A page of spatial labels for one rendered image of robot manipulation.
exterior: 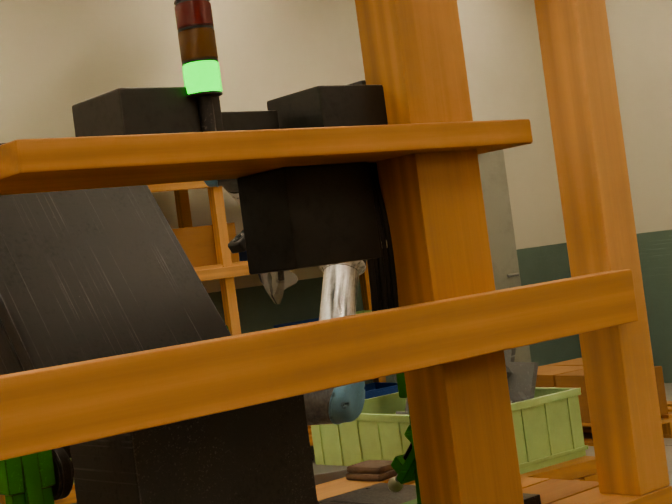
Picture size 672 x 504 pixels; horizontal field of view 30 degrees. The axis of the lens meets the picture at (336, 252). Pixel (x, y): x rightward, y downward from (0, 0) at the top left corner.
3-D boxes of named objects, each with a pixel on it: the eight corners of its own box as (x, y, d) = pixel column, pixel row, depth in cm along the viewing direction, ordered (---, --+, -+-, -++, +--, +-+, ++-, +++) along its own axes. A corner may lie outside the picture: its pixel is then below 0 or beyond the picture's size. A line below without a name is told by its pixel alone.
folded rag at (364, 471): (344, 480, 260) (343, 466, 260) (371, 472, 266) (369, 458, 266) (379, 482, 253) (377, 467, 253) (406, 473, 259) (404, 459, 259)
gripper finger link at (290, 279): (304, 300, 265) (298, 257, 265) (282, 304, 261) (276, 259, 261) (295, 301, 267) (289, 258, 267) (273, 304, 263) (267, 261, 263)
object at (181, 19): (170, 34, 171) (166, 2, 171) (200, 35, 174) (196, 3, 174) (190, 26, 167) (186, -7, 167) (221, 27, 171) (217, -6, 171)
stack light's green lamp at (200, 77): (179, 100, 171) (174, 67, 171) (209, 99, 174) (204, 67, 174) (199, 93, 167) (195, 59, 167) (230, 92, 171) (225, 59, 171)
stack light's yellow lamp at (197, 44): (174, 67, 171) (170, 34, 171) (204, 67, 174) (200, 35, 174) (195, 59, 167) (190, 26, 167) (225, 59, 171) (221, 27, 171)
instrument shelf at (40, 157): (-68, 200, 162) (-72, 169, 162) (425, 165, 220) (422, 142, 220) (20, 173, 143) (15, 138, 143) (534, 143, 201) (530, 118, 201)
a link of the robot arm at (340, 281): (305, 435, 289) (325, 235, 317) (366, 431, 284) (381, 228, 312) (285, 414, 280) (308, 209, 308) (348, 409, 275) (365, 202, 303)
